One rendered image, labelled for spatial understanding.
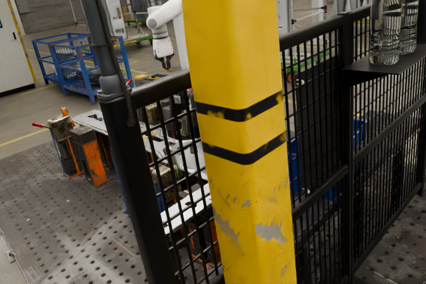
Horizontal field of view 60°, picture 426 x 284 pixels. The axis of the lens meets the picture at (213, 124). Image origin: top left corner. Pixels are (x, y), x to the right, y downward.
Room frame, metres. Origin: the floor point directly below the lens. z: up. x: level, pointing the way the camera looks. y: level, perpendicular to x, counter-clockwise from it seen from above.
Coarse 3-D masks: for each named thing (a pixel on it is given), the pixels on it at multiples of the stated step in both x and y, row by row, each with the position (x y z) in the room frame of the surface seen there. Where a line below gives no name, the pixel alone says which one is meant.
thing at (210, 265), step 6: (210, 198) 1.05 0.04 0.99; (210, 210) 1.03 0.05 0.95; (204, 216) 1.03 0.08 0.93; (210, 216) 1.03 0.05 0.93; (204, 222) 1.05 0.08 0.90; (210, 222) 1.03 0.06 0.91; (204, 228) 1.05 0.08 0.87; (210, 228) 1.03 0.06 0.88; (204, 234) 1.05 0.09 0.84; (216, 234) 1.04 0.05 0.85; (216, 246) 1.04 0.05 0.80; (210, 252) 1.04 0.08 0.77; (216, 252) 1.03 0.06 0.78; (210, 258) 1.05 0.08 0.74; (216, 258) 1.03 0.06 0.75; (210, 264) 1.05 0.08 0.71
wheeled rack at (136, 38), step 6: (132, 0) 11.74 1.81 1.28; (132, 12) 11.68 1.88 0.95; (78, 30) 10.67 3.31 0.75; (138, 30) 11.72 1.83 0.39; (132, 36) 11.20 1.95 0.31; (138, 36) 11.09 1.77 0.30; (144, 36) 10.93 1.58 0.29; (150, 36) 10.87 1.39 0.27; (126, 42) 10.42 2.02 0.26; (132, 42) 10.54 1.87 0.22; (138, 42) 10.83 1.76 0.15; (150, 42) 10.95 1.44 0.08
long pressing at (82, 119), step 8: (88, 112) 2.17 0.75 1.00; (96, 112) 2.15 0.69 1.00; (80, 120) 2.04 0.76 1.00; (96, 120) 1.99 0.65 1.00; (96, 128) 1.88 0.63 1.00; (104, 128) 1.85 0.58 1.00; (144, 128) 1.76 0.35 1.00; (160, 128) 1.72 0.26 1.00; (160, 136) 1.62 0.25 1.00; (160, 144) 1.53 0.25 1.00; (176, 144) 1.50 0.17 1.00; (184, 144) 1.49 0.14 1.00; (200, 144) 1.46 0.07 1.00; (160, 152) 1.44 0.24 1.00; (184, 152) 1.41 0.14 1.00; (200, 152) 1.38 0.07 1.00; (192, 160) 1.32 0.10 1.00; (200, 160) 1.31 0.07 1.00; (192, 168) 1.26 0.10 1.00
